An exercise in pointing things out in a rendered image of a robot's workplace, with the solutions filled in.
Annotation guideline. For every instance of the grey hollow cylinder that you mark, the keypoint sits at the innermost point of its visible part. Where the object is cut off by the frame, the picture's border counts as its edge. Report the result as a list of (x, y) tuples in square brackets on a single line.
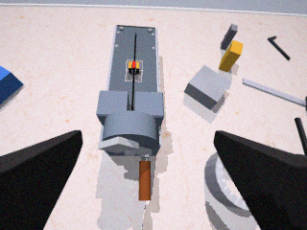
[(217, 187)]

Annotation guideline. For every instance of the blue rectangular block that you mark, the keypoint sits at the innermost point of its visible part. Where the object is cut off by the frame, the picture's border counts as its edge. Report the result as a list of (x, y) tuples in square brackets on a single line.
[(8, 84)]

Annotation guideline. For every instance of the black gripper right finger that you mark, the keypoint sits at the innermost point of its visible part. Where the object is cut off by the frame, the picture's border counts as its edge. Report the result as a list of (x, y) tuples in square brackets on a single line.
[(271, 181)]

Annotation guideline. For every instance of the yellow rectangular bar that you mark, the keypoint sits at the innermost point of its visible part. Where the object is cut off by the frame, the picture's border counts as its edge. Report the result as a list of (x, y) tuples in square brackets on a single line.
[(233, 52)]

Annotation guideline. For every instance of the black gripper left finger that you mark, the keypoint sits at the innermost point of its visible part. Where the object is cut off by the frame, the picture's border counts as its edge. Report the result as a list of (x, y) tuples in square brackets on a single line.
[(32, 179)]

